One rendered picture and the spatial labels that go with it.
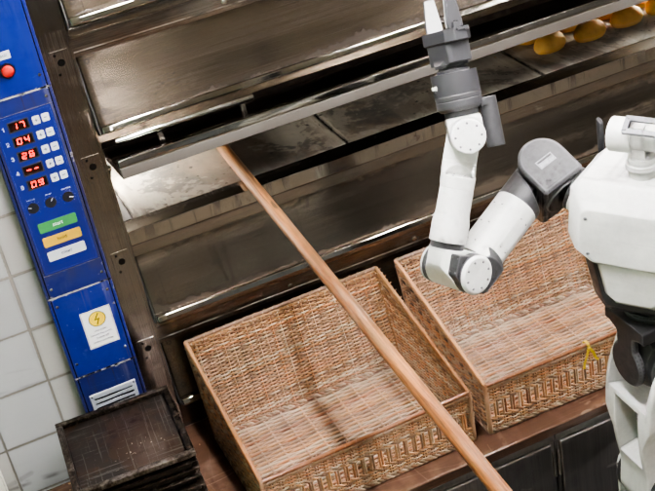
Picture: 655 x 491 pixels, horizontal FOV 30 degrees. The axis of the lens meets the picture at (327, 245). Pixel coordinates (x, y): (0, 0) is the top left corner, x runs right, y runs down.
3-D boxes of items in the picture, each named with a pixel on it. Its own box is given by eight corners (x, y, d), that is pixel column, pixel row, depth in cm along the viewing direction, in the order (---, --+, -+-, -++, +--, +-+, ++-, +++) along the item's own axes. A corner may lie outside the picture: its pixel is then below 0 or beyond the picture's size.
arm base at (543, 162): (505, 207, 252) (532, 165, 256) (560, 235, 248) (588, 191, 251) (504, 173, 239) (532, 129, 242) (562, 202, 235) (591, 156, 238)
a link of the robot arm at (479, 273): (441, 299, 244) (504, 215, 250) (485, 315, 234) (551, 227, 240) (411, 264, 238) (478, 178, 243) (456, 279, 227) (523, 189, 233)
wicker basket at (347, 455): (203, 424, 321) (178, 339, 307) (392, 345, 337) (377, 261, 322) (270, 536, 281) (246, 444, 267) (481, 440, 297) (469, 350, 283)
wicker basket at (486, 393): (403, 341, 337) (389, 257, 323) (578, 273, 351) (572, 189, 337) (488, 438, 297) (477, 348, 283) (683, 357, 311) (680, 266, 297)
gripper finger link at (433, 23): (421, 2, 230) (428, 34, 231) (436, -1, 231) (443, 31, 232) (417, 3, 232) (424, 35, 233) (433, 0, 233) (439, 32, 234)
